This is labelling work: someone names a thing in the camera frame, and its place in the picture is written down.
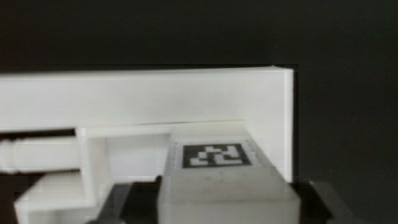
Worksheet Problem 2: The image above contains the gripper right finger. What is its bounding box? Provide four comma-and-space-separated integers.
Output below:
293, 181, 355, 224

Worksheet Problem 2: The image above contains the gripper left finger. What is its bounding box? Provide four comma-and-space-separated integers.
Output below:
87, 180, 160, 224

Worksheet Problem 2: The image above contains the white chair leg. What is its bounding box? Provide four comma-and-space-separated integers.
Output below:
158, 136, 300, 224

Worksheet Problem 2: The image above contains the white chair seat part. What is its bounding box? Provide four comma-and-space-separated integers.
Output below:
0, 126, 174, 224

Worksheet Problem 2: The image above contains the white U-shaped fence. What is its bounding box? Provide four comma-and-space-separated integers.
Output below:
0, 67, 293, 178

